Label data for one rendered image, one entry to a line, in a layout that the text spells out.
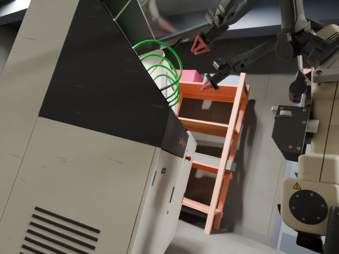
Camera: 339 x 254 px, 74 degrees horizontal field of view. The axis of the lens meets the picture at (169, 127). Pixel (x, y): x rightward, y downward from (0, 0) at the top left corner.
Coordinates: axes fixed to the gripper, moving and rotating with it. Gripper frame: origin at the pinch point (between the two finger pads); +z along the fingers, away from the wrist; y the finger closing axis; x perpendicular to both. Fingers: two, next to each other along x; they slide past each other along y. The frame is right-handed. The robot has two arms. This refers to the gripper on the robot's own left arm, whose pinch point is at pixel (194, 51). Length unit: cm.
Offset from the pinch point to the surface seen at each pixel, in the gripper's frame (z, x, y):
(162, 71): 31, -26, -42
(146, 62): 36, -40, -40
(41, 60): 54, -30, 40
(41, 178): 76, 19, 48
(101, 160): 51, 27, 40
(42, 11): 43, -54, 36
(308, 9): -118, -39, -203
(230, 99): 19, -20, -253
